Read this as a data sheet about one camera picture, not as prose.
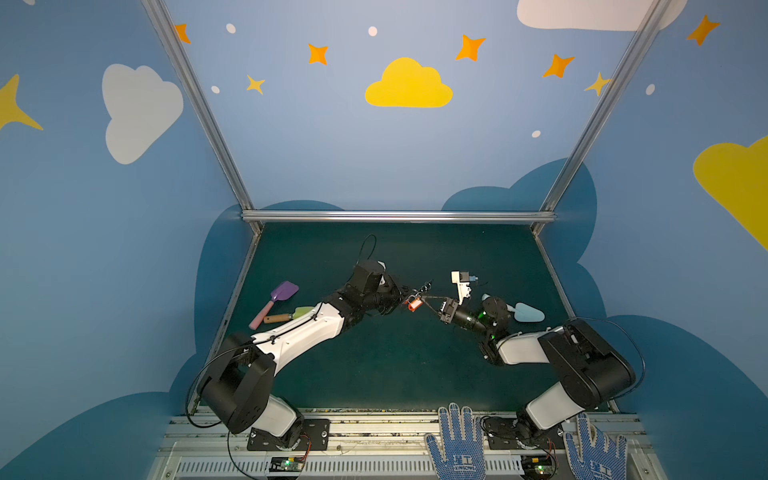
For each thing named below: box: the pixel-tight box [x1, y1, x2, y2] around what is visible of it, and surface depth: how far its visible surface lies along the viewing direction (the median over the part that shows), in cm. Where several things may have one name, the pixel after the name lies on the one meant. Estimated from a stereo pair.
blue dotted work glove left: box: [425, 402, 487, 480], surface depth 75 cm
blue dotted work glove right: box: [564, 412, 628, 480], surface depth 73 cm
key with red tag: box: [404, 292, 425, 312], surface depth 84 cm
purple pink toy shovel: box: [249, 281, 299, 330], surface depth 102 cm
